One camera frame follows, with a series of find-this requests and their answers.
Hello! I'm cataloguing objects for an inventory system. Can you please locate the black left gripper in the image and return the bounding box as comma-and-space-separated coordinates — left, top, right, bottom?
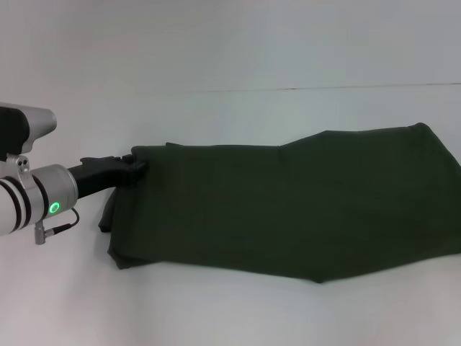
67, 154, 151, 200

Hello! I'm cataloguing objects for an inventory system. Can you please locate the dark green t-shirt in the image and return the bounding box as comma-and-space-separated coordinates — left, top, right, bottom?
98, 122, 461, 285

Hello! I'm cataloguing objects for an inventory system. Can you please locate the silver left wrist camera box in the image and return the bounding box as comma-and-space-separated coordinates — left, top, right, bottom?
0, 102, 58, 156

